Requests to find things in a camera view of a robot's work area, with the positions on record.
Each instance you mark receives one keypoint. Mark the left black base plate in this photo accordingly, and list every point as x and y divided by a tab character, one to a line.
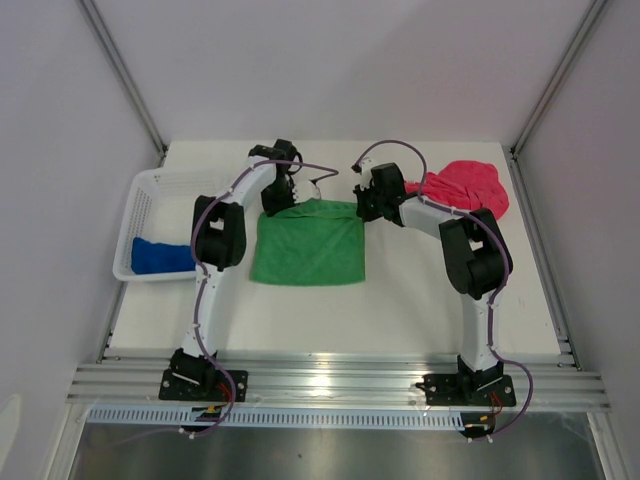
176	387

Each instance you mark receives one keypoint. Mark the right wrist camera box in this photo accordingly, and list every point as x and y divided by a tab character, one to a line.
363	168

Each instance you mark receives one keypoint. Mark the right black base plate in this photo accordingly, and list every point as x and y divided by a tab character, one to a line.
451	390

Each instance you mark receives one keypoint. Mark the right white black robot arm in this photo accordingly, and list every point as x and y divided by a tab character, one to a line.
477	263

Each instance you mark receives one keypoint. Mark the aluminium frame post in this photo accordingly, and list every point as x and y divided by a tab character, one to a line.
577	44
112	53

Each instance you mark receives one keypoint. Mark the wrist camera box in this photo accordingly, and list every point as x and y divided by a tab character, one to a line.
305	191
363	168

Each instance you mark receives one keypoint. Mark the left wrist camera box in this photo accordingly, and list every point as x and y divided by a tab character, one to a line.
305	191

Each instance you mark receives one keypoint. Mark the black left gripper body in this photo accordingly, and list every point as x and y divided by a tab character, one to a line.
278	195

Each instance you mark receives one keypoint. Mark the white slotted cable duct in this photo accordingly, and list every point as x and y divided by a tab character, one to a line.
279	417

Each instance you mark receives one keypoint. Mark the pink microfiber towel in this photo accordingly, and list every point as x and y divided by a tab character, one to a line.
467	185

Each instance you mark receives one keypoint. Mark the green microfiber towel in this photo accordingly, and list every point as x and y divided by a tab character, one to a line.
319	243

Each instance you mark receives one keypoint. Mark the blue microfiber towel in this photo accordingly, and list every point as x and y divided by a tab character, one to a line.
160	258

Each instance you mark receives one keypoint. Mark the right aluminium frame post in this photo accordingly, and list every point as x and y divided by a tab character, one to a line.
577	44

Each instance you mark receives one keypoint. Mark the aluminium extrusion rail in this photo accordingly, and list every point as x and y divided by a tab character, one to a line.
334	380

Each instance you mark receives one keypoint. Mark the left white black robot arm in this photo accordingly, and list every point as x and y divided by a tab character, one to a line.
218	245

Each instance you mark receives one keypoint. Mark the left aluminium frame post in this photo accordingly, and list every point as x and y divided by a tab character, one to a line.
112	53

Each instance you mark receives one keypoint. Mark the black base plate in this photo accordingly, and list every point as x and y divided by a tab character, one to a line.
451	390
176	387

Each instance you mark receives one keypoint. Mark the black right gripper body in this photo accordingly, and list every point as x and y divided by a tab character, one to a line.
370	202

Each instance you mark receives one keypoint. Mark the white plastic basket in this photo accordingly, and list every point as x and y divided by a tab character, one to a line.
159	209

